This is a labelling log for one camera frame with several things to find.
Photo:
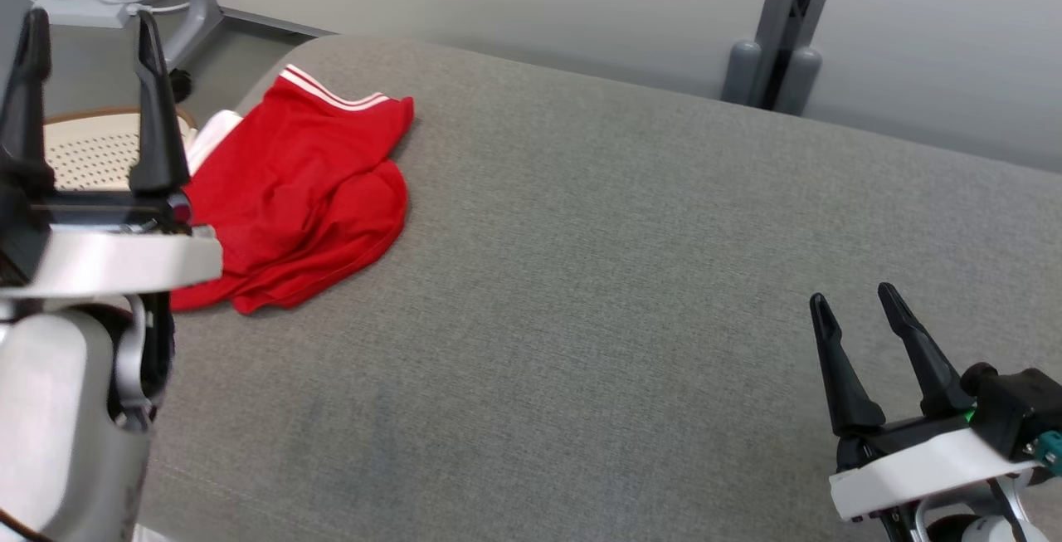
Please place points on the grey metal post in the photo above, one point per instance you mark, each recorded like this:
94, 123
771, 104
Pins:
792, 11

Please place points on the white power strip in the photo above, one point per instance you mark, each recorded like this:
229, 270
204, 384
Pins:
83, 9

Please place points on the grey rounded post cap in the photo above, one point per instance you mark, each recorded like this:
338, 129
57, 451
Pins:
741, 73
798, 81

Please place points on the red white basketball jersey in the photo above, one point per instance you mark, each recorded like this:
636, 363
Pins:
307, 193

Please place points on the white perforated laundry basket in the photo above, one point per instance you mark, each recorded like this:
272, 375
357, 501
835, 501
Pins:
91, 156

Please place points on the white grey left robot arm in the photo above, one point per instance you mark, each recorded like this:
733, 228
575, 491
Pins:
58, 417

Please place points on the black round foot knob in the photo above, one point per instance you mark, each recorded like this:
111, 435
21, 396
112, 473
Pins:
181, 85

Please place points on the grey metal furniture leg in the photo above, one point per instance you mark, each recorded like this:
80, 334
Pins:
195, 2

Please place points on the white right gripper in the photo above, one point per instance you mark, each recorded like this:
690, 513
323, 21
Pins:
921, 467

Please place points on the teal right camera connector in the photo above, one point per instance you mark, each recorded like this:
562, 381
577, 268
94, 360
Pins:
1049, 451

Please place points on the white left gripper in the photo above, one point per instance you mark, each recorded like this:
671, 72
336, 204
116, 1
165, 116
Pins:
108, 260

